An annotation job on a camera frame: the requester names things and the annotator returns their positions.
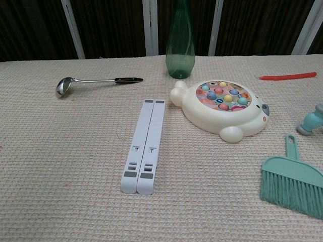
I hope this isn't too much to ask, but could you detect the steel ladle black handle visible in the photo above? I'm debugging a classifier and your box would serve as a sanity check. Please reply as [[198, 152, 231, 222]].
[[55, 77, 144, 99]]

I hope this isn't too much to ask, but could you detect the dark brown curtain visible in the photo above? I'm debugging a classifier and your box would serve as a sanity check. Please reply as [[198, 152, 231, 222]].
[[0, 0, 323, 63]]

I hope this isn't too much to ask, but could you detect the beige woven table cloth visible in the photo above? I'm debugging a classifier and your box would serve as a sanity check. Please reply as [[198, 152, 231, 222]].
[[0, 53, 323, 242]]

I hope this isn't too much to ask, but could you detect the red orange stick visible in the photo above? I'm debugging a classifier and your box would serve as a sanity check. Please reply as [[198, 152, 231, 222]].
[[256, 72, 317, 81]]

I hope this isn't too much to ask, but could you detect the teal hand brush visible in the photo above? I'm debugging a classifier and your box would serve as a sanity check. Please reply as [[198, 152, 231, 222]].
[[260, 135, 323, 219]]

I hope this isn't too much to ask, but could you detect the cream plastic whack-a-mole toy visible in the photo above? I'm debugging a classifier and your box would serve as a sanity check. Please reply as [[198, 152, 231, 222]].
[[169, 80, 271, 144]]

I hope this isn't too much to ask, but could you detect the white folding laptop stand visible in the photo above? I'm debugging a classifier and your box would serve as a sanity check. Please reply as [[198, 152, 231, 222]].
[[120, 98, 167, 196]]

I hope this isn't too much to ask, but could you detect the white metal post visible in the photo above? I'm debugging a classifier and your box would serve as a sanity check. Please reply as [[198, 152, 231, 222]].
[[142, 0, 159, 56], [292, 0, 323, 55], [207, 0, 224, 57], [60, 0, 86, 60]]

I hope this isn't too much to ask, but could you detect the green glass bottle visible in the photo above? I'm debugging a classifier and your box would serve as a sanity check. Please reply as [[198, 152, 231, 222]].
[[165, 0, 197, 79]]

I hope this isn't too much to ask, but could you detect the teal grey toy hammer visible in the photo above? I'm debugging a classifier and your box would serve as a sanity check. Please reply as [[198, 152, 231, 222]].
[[296, 104, 323, 137]]

